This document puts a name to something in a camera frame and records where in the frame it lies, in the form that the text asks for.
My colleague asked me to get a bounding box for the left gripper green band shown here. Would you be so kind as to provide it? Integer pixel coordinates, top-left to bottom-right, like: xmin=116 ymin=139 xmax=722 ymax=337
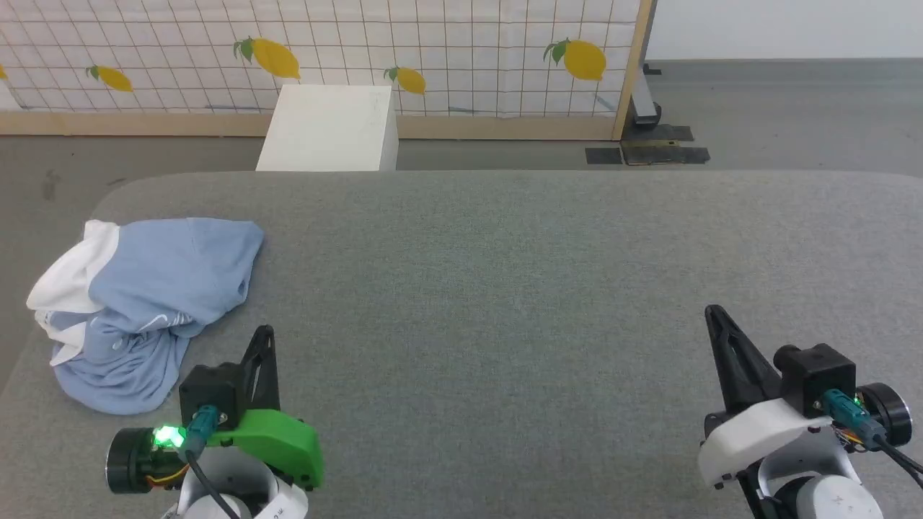
xmin=107 ymin=324 xmax=325 ymax=505

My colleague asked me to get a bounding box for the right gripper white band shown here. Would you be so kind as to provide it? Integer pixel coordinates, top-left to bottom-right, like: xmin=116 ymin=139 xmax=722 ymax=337
xmin=697 ymin=304 xmax=913 ymax=489

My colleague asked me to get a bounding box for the light blue polo shirt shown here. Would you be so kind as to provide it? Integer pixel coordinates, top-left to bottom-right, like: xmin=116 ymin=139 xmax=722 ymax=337
xmin=27 ymin=218 xmax=265 ymax=417

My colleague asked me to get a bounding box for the large black floor tape patch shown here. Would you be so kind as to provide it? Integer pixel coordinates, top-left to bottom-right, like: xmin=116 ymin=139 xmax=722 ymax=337
xmin=622 ymin=125 xmax=711 ymax=167

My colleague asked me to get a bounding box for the grey fabric sofa seat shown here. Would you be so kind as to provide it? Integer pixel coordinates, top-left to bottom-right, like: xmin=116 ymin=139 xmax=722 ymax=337
xmin=0 ymin=170 xmax=923 ymax=519

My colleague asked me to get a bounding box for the white rectangular box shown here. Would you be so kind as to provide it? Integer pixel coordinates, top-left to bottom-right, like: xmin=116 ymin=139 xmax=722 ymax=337
xmin=256 ymin=84 xmax=399 ymax=172

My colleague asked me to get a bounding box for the grey metal partition foot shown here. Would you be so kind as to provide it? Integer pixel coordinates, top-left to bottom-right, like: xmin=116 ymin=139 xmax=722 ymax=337
xmin=630 ymin=63 xmax=663 ymax=130

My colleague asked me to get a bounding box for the lemon print grid partition screen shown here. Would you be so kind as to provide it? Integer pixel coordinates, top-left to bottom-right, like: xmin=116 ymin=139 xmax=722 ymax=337
xmin=0 ymin=0 xmax=655 ymax=141

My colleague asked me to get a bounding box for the left camera cable teal plug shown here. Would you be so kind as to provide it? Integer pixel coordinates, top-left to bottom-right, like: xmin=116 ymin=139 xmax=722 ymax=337
xmin=184 ymin=405 xmax=242 ymax=519

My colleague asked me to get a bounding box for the camera cable teal plug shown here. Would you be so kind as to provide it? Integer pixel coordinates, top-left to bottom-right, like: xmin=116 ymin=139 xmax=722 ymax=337
xmin=822 ymin=389 xmax=923 ymax=491
xmin=184 ymin=405 xmax=242 ymax=519

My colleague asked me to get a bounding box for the right camera cable teal plug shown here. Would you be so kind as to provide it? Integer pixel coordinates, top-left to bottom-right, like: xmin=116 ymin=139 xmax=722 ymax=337
xmin=822 ymin=389 xmax=923 ymax=491

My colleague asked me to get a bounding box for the left cable white paper tag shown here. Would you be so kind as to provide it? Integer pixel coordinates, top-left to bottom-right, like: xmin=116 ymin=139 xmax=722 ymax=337
xmin=249 ymin=479 xmax=309 ymax=519

